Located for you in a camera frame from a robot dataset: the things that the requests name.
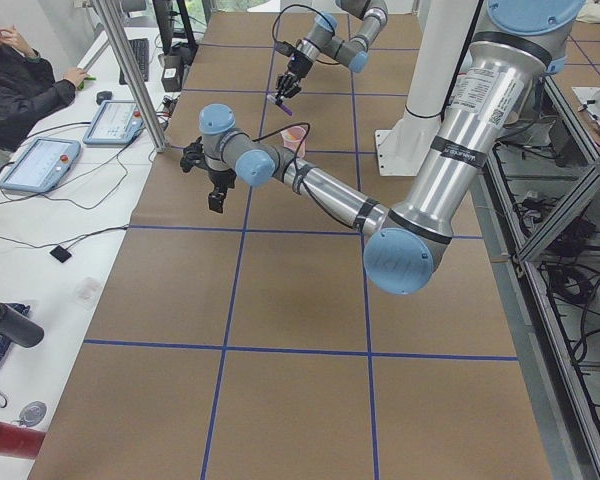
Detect purple highlighter pen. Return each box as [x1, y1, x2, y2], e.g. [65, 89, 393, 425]
[267, 95, 293, 116]

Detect pink mesh pen holder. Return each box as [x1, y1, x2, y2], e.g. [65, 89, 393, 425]
[280, 125, 306, 158]

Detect far teach pendant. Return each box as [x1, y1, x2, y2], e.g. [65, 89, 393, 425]
[82, 100, 143, 147]

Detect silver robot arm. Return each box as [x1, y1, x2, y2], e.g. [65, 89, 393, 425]
[199, 1, 582, 295]
[268, 1, 388, 115]

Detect aluminium frame post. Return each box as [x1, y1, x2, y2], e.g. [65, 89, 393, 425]
[91, 0, 168, 153]

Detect person in black jacket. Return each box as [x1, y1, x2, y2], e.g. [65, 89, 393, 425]
[0, 27, 88, 152]

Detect black keyboard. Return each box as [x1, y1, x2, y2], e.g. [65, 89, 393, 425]
[128, 38, 150, 82]

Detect black water bottle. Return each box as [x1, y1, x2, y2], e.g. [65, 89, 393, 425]
[0, 302, 44, 348]

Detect near teach pendant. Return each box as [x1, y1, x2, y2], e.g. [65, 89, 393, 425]
[0, 138, 82, 193]

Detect small black box device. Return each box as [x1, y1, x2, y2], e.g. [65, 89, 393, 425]
[49, 245, 72, 263]

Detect teach pendant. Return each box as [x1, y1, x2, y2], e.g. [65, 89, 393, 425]
[82, 100, 143, 147]
[0, 138, 82, 193]

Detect round metal lid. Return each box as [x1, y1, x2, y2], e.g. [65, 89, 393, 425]
[17, 401, 47, 428]

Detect black camera cable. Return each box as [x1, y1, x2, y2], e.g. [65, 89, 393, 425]
[252, 122, 361, 231]
[272, 4, 351, 66]

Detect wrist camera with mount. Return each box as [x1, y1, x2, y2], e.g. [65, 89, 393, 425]
[274, 40, 298, 58]
[180, 138, 207, 173]

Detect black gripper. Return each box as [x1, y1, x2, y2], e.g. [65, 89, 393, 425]
[208, 168, 237, 214]
[274, 52, 314, 104]

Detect red bottle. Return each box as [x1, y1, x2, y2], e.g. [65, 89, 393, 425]
[0, 422, 46, 460]

